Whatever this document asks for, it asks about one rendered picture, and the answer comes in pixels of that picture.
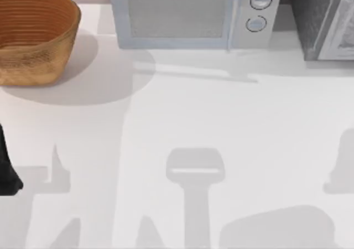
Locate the microwave oven door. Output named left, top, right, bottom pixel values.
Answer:
left=107, top=0, right=240, bottom=52

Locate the brown woven basket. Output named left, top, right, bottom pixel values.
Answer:
left=0, top=0, right=82, bottom=87

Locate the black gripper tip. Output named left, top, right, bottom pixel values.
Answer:
left=0, top=124, right=24, bottom=196

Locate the pale microwave oven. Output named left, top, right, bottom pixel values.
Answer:
left=107, top=0, right=284, bottom=52

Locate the round microwave knob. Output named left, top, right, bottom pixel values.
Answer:
left=249, top=0, right=273, bottom=11
left=245, top=14, right=268, bottom=33

